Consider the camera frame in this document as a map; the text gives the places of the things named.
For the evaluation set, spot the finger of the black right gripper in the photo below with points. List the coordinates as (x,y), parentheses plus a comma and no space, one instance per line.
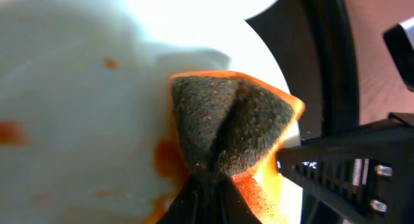
(399,42)

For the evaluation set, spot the round black tray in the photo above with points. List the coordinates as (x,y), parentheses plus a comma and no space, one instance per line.
(313,44)

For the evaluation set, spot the green and orange sponge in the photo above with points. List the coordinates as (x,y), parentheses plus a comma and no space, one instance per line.
(230,124)

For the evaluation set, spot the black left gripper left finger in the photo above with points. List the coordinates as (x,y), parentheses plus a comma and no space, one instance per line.
(188,207)

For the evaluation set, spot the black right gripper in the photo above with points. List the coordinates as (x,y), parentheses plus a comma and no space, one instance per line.
(365,175)

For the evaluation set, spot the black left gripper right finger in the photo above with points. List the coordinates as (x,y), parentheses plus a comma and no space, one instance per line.
(230,206)

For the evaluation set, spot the pale plate with sauce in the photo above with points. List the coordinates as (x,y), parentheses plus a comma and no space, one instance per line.
(86,82)

